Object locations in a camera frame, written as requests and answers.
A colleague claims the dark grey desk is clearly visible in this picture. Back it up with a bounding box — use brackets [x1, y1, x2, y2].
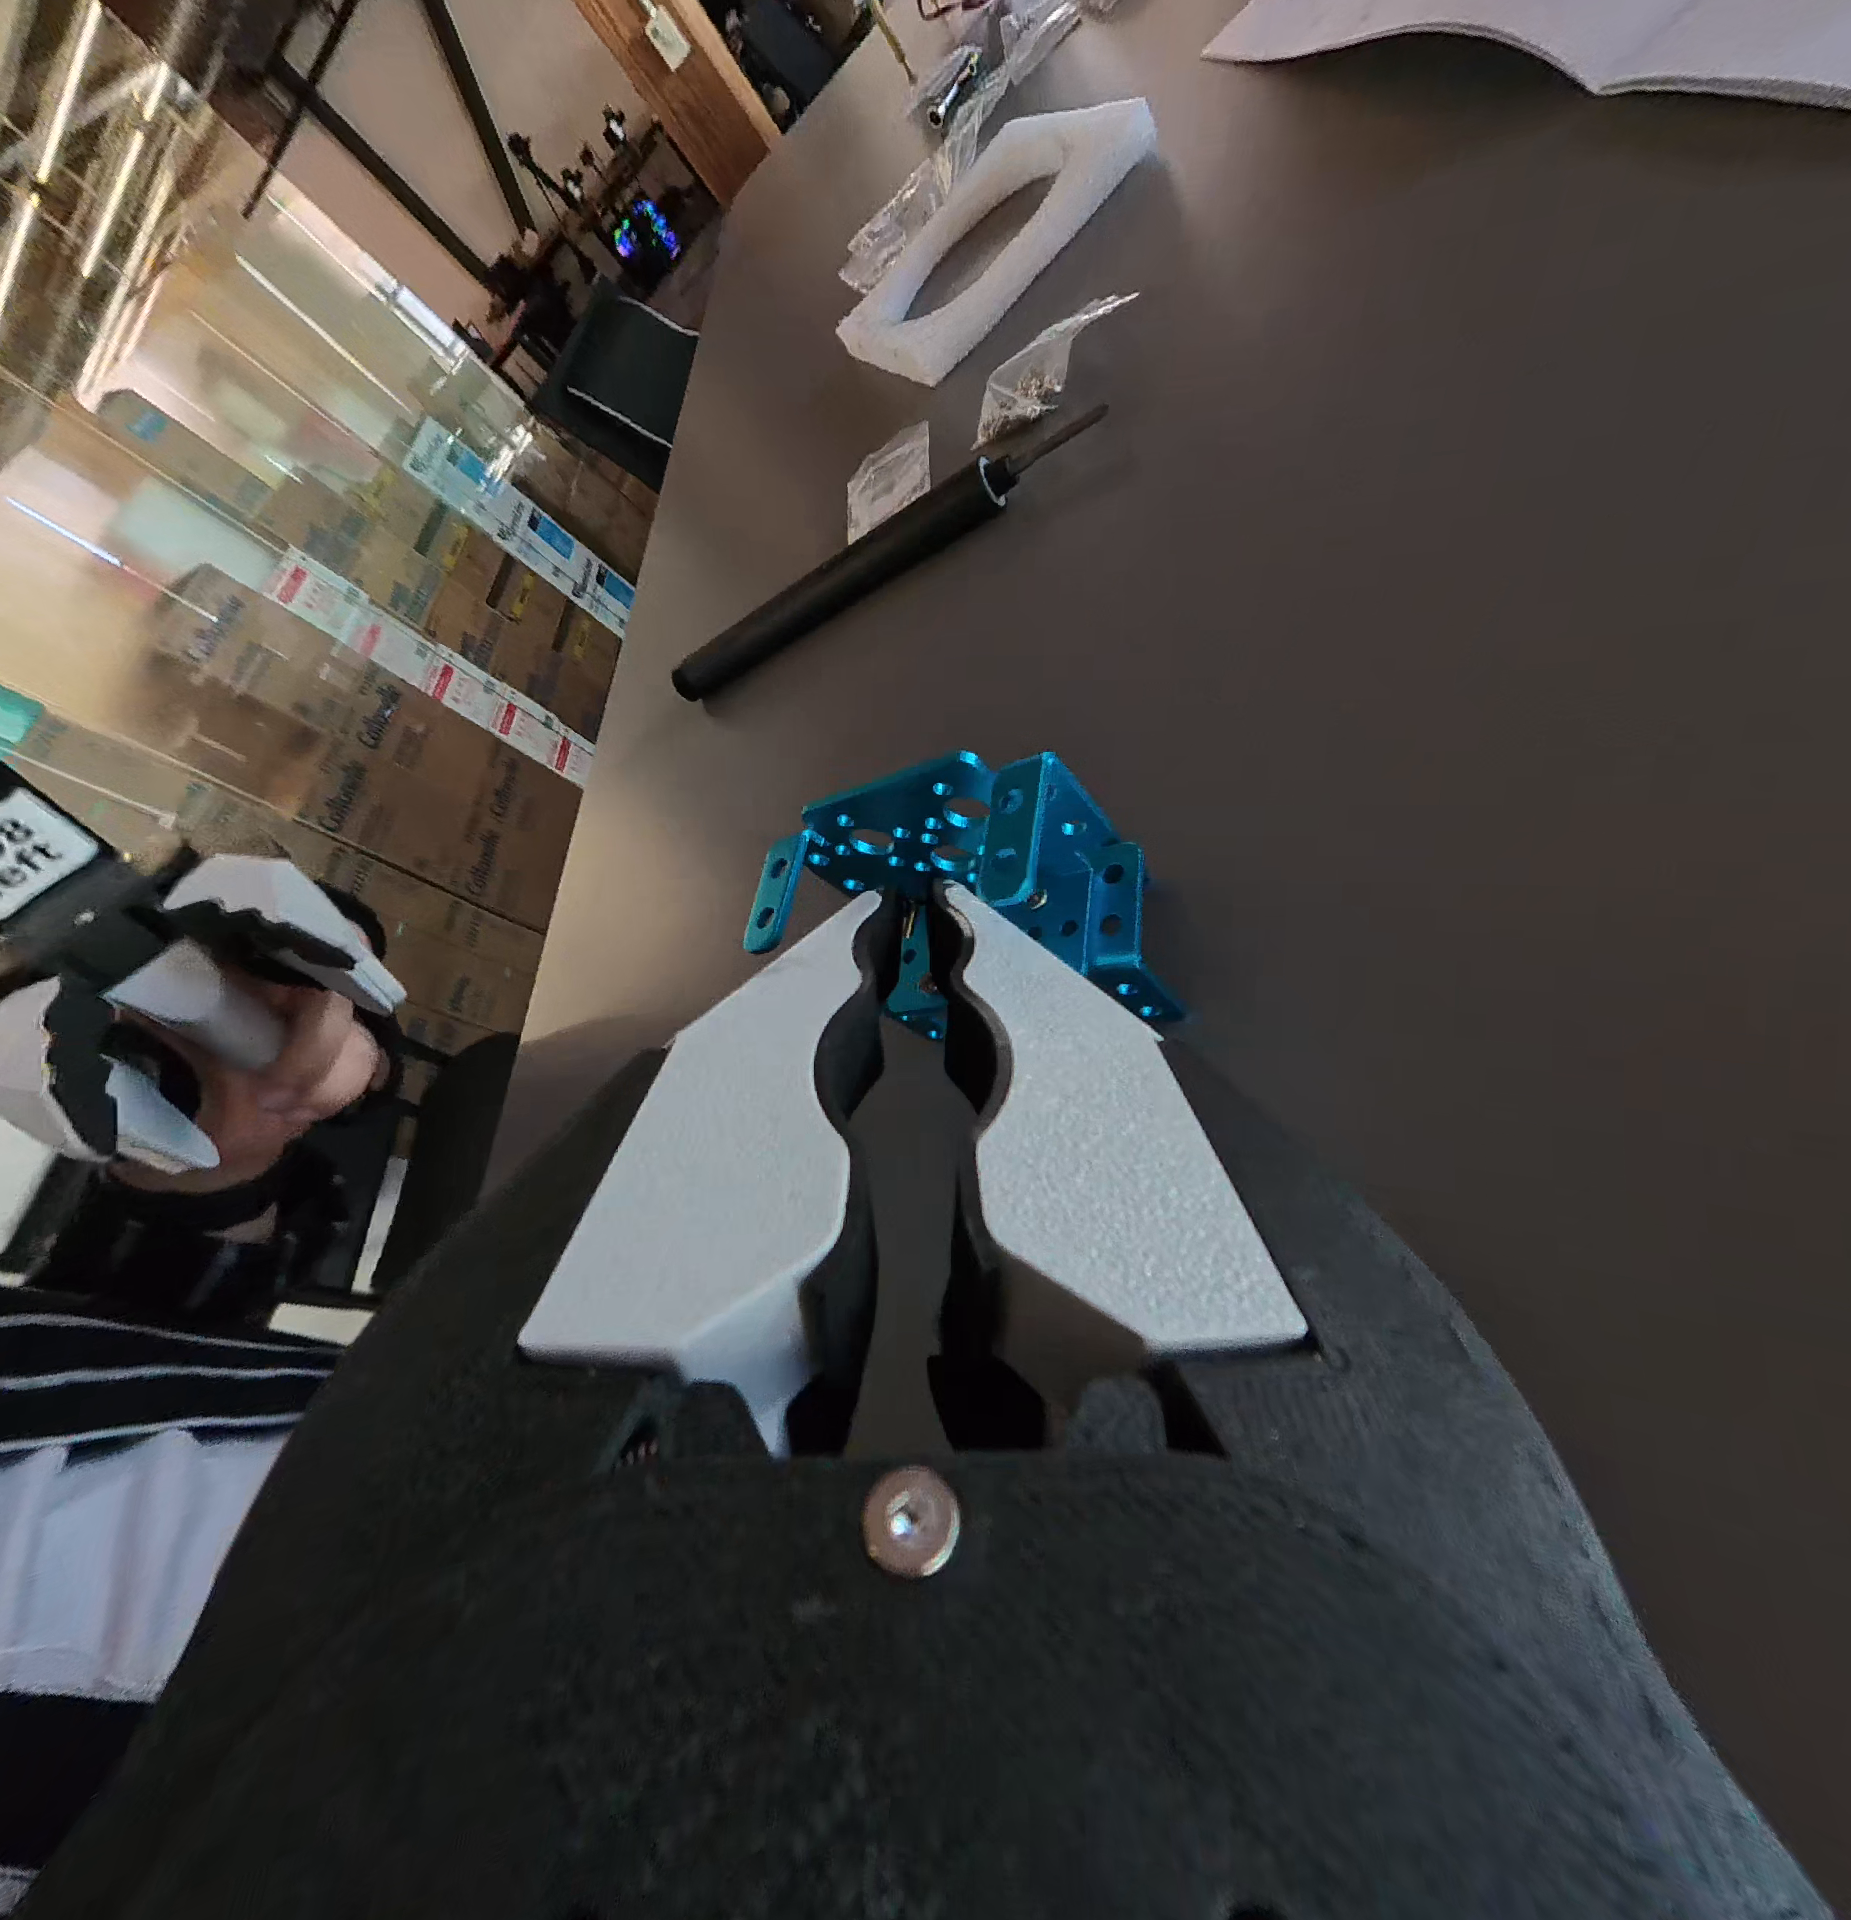
[477, 0, 1851, 1920]

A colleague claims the clear plastic bag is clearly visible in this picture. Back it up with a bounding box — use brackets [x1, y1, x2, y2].
[910, 0, 1093, 93]
[839, 127, 1003, 292]

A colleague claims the wooden counter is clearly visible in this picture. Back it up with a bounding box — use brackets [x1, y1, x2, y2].
[573, 0, 784, 211]

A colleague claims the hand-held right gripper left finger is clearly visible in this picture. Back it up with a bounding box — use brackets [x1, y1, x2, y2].
[520, 884, 887, 1456]

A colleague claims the flat clear bag of screws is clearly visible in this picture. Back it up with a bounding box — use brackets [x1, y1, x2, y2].
[845, 422, 930, 545]

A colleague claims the white foam block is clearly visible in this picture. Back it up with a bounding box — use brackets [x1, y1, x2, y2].
[835, 97, 1160, 387]

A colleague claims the black striped jacket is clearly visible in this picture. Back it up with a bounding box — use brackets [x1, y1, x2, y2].
[0, 1274, 341, 1898]

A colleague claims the stack of cardboard boxes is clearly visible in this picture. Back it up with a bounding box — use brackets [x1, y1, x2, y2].
[87, 381, 642, 1052]

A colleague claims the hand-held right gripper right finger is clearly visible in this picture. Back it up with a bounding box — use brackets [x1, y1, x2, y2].
[932, 876, 1308, 1455]

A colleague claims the black office chair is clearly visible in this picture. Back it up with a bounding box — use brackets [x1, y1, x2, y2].
[371, 1032, 524, 1293]
[531, 278, 703, 488]

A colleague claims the black electric screwdriver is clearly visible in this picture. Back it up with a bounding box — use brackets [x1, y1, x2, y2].
[672, 401, 1110, 702]

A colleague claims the blue metal bracket assembly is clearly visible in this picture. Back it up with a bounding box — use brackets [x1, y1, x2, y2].
[742, 750, 1191, 1039]

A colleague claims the crumpled clear bag of screws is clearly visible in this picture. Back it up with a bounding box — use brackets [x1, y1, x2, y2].
[975, 290, 1140, 450]

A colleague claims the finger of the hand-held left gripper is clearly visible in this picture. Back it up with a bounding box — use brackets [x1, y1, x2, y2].
[0, 981, 222, 1174]
[157, 852, 413, 1016]

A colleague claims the white instruction manual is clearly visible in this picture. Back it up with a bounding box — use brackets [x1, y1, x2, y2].
[1202, 0, 1851, 115]

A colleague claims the person's left hand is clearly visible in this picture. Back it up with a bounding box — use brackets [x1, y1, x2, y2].
[202, 979, 393, 1123]

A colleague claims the white garment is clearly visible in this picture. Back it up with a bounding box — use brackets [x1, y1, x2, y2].
[0, 1424, 290, 1698]

